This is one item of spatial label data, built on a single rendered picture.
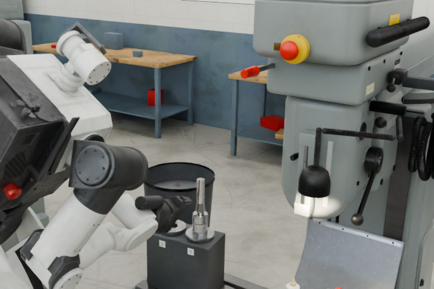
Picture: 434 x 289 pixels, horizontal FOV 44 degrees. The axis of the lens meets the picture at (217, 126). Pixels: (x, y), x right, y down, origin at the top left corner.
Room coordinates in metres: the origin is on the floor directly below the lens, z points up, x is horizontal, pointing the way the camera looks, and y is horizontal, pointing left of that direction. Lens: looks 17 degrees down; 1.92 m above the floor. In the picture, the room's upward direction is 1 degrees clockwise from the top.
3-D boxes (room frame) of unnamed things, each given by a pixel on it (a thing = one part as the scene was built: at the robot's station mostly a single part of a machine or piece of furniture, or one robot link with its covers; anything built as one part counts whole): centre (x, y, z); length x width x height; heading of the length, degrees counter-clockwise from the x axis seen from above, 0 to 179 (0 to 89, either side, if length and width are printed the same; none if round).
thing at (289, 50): (1.09, -0.15, 1.76); 0.04 x 0.03 x 0.04; 58
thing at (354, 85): (1.34, -0.30, 1.68); 0.34 x 0.24 x 0.10; 148
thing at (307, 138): (1.21, -0.22, 1.45); 0.04 x 0.04 x 0.21; 58
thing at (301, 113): (1.30, -0.28, 1.47); 0.21 x 0.19 x 0.32; 58
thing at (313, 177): (1.12, -0.22, 1.46); 0.07 x 0.07 x 0.06
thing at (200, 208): (1.49, 0.05, 1.25); 0.03 x 0.03 x 0.11
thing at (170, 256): (1.51, 0.09, 1.03); 0.22 x 0.12 x 0.20; 64
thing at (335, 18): (1.31, -0.29, 1.81); 0.47 x 0.26 x 0.16; 148
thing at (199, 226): (1.49, 0.05, 1.16); 0.05 x 0.05 x 0.06
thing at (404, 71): (1.29, -0.43, 1.66); 0.12 x 0.04 x 0.04; 148
